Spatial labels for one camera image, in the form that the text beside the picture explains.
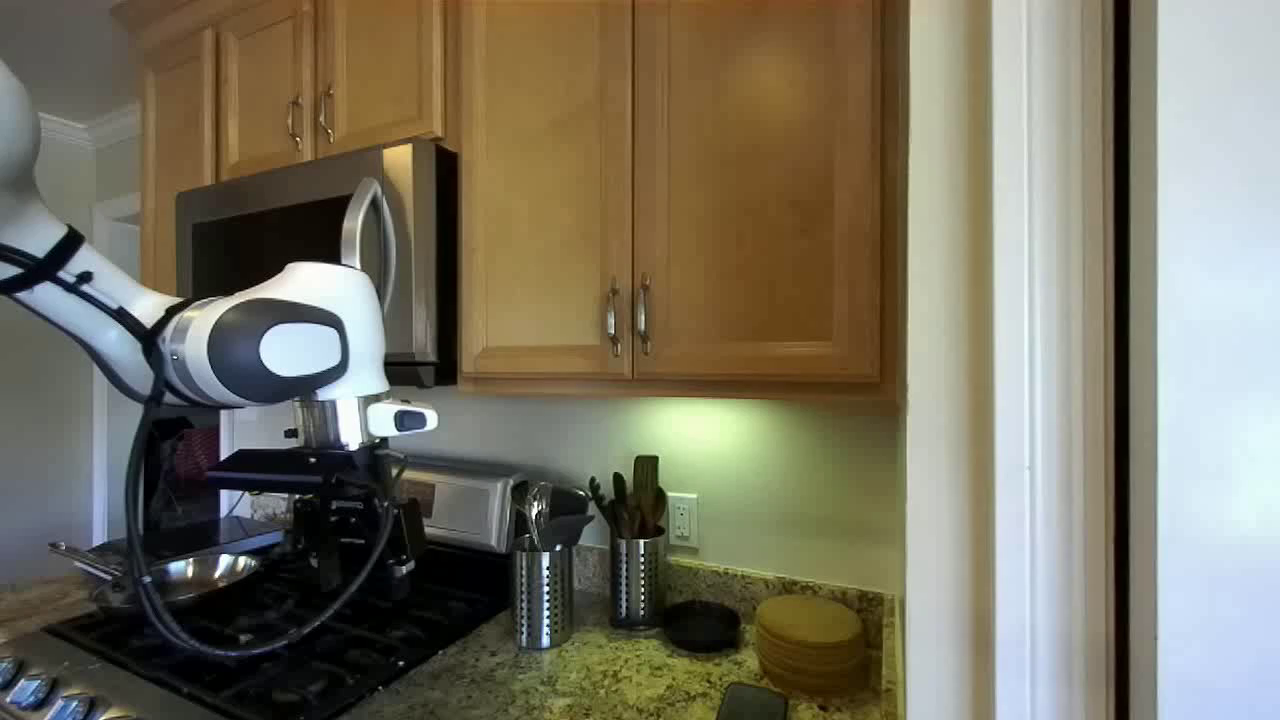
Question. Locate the steel frying pan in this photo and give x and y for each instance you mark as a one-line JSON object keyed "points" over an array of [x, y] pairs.
{"points": [[181, 574]]}

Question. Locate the perforated steel utensil holder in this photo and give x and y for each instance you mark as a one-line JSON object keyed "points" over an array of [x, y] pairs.
{"points": [[643, 580], [541, 603]]}

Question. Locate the black nylon turner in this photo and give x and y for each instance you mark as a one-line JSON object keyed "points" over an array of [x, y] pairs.
{"points": [[571, 515]]}

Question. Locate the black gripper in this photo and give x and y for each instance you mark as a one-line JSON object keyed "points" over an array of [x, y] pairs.
{"points": [[348, 523]]}

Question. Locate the wooden cutting board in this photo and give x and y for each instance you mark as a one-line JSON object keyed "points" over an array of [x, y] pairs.
{"points": [[42, 607]]}

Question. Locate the white door frame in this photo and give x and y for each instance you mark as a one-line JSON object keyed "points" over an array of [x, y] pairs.
{"points": [[1052, 362]]}

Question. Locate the black kitchen utensil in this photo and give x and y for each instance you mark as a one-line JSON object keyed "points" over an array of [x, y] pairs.
{"points": [[611, 505]]}

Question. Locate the narrow wooden cabinet door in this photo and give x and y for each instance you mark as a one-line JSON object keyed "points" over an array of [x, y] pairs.
{"points": [[178, 144]]}

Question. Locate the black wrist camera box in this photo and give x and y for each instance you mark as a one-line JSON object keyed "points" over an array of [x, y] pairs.
{"points": [[285, 468]]}

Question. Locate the wooden wall cabinet frame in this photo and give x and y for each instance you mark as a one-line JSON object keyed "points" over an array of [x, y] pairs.
{"points": [[893, 201]]}

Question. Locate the brown wooden utensil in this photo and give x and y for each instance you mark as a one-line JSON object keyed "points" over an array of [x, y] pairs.
{"points": [[650, 494]]}

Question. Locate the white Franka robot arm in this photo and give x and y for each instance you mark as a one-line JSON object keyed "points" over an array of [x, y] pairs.
{"points": [[265, 345]]}

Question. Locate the stainless steel microwave oven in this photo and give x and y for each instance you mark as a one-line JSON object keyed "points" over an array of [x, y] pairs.
{"points": [[285, 227]]}

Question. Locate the small black round dish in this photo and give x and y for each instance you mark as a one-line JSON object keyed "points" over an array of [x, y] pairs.
{"points": [[700, 627]]}

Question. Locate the white wall outlet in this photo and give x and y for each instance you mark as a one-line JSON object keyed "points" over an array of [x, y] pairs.
{"points": [[681, 523]]}

